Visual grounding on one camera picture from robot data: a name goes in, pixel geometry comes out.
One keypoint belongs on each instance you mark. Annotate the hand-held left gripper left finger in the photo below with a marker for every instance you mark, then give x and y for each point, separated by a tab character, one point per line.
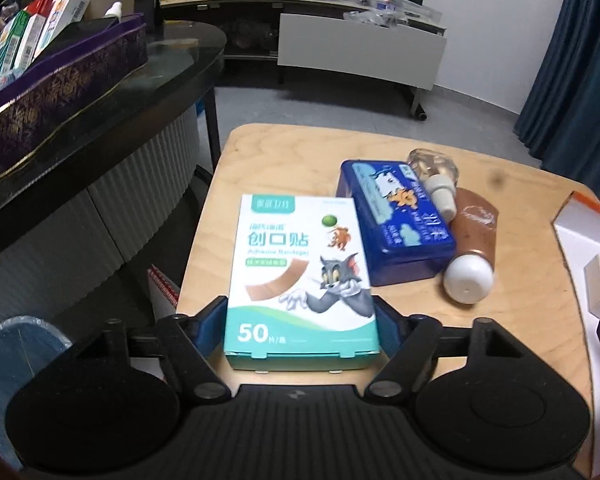
215	321

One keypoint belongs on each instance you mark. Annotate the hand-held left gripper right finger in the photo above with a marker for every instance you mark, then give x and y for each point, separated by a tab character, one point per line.
389	332

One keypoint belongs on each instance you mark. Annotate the orange-rimmed white box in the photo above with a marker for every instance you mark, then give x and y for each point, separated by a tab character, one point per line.
580	260

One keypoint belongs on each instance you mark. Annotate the teal and white bandage box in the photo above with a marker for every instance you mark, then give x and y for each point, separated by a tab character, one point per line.
290	270

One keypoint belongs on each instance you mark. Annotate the red and white carton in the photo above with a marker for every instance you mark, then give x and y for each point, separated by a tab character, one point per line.
162	290

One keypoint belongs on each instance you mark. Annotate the blue cartoon card box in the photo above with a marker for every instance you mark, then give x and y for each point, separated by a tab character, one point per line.
395	220

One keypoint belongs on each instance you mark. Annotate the brown tube with white cap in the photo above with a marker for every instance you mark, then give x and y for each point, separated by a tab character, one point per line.
472	225

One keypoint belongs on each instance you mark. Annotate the white ribbed cabinet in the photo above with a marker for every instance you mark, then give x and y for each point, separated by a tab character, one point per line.
105	210

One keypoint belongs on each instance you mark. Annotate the clear bottle with white cap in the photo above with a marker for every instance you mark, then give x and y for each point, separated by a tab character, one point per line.
432	165

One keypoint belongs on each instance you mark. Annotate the blue round bin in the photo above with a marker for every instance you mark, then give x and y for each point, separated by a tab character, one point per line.
15	360

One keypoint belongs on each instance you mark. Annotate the black glass table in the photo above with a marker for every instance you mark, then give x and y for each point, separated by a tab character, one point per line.
180	60

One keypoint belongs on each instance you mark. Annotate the purple gold-patterned box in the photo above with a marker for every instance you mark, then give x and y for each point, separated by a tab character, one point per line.
55	105

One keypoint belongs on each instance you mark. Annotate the dark blue curtain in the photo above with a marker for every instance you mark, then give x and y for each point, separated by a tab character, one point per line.
580	60

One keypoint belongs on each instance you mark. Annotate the clear plastic bags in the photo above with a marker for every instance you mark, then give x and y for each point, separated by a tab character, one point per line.
375	17

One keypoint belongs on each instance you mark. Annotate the pile of small boxes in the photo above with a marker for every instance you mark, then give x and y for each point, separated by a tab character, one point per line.
380	1

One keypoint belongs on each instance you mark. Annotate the beige container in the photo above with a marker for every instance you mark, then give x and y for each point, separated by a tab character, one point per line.
105	0

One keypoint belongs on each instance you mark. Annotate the green and white medicine box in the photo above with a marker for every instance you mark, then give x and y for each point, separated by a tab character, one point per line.
7	47

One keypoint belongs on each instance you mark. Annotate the blue and white medicine box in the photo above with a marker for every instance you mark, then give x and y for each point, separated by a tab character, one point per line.
62	12

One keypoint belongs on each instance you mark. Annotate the red and white medicine box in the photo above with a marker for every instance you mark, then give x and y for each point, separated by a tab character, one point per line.
34	25

